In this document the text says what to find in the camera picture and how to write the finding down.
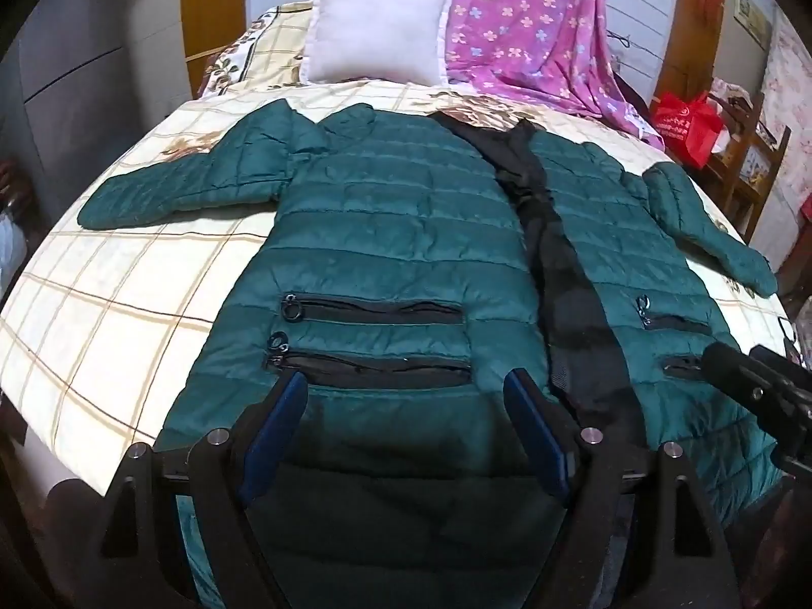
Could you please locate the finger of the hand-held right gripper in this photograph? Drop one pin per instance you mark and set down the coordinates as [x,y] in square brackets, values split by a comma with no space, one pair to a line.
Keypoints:
[729,368]

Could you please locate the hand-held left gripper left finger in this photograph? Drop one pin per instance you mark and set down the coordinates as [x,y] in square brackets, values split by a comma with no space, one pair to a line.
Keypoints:
[279,431]

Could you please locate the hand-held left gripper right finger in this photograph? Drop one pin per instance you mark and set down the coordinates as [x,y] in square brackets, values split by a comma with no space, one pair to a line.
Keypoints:
[536,431]

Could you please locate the green puffer jacket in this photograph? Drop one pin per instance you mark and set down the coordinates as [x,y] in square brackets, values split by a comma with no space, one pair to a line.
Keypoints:
[393,215]

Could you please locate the floral checked bed sheet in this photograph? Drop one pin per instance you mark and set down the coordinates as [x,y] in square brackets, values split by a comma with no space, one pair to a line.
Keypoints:
[127,279]

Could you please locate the wooden chair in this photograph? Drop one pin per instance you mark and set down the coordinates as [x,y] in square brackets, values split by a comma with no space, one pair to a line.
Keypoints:
[755,139]

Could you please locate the red shopping bag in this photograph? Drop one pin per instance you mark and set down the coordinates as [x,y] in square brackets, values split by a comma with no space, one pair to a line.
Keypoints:
[688,127]

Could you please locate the pale floral curtain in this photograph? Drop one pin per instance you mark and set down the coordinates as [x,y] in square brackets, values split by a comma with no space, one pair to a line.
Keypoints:
[790,114]

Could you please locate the grey wardrobe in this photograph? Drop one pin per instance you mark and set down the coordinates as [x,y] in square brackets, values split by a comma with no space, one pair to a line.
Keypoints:
[89,76]

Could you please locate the purple floral blanket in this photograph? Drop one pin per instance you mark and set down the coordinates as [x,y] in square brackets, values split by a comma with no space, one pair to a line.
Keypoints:
[526,19]

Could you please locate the white pillow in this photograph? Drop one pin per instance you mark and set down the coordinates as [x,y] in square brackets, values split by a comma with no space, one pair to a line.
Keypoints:
[374,25]

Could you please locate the orange wooden panel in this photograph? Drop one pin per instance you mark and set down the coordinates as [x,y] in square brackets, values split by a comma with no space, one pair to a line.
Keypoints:
[209,0]

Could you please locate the framed wall picture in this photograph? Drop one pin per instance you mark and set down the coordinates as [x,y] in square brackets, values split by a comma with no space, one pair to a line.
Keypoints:
[753,12]

